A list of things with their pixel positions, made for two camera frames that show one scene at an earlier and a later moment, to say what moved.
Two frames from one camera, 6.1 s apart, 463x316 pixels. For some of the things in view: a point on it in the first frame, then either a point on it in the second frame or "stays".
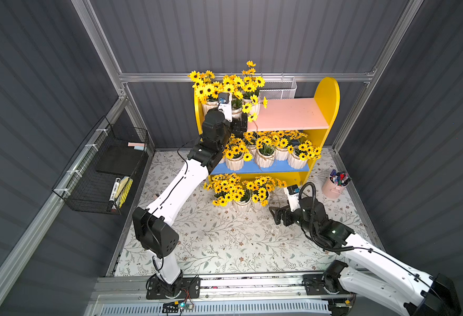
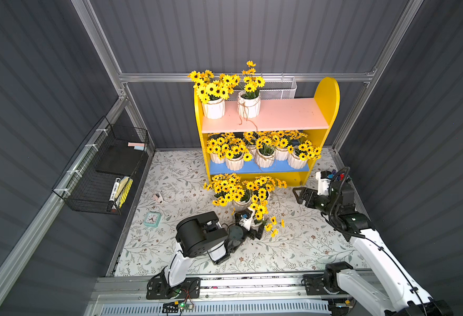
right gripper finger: [279, 214] → [306, 195]
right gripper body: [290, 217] → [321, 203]
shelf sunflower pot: [233, 85] → [257, 221]
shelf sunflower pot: [227, 188] stays
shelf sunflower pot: [235, 154] stays
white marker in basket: [117, 180] stays
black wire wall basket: [98, 179] stays
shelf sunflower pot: [206, 89] stays
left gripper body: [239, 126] → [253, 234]
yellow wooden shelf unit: [283, 137] stays
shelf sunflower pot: [298, 155] stays
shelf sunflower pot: [250, 140] stays
